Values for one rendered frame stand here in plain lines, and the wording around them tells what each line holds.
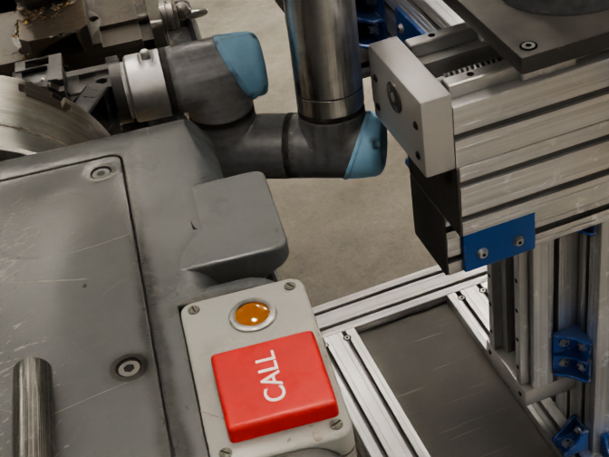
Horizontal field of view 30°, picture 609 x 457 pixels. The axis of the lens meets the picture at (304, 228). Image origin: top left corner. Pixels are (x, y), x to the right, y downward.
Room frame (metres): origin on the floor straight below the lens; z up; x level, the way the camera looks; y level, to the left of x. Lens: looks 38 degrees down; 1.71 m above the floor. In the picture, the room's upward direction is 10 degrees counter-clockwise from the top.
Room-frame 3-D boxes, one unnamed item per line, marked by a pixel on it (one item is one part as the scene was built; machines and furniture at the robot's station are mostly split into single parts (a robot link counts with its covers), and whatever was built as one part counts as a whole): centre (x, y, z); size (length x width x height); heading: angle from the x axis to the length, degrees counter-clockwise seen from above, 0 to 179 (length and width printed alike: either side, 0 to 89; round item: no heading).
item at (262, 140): (1.10, 0.05, 0.98); 0.11 x 0.08 x 0.11; 74
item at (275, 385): (0.44, 0.03, 1.26); 0.06 x 0.06 x 0.02; 7
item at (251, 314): (0.50, 0.04, 1.26); 0.02 x 0.02 x 0.01
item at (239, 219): (0.61, 0.06, 1.24); 0.09 x 0.08 x 0.03; 7
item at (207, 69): (1.10, 0.07, 1.08); 0.11 x 0.08 x 0.09; 96
